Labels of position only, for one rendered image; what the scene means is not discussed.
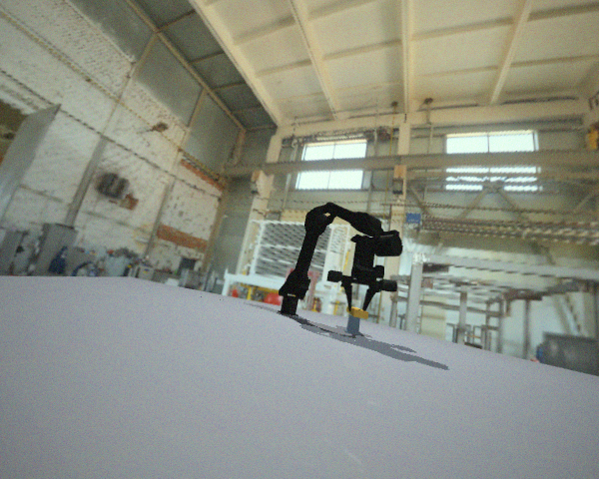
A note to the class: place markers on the yellow bar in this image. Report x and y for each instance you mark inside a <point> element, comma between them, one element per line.
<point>356,312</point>

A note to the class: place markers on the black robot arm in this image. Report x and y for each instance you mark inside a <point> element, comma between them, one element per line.
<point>381,244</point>

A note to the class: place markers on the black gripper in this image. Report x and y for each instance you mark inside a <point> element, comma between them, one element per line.
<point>373,288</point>

